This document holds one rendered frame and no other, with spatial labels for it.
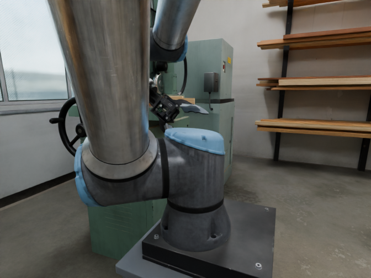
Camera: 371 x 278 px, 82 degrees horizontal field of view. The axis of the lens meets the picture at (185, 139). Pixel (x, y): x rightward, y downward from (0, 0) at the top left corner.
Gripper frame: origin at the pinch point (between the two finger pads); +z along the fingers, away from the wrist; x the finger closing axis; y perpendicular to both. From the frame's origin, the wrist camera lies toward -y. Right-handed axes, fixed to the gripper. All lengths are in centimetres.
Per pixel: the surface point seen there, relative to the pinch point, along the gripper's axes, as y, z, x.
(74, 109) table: -36, -62, -31
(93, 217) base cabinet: -50, -20, -76
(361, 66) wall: -207, 80, 186
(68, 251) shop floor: -55, -19, -107
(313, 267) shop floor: -63, 94, -16
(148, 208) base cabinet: -39, 3, -46
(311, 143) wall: -242, 105, 90
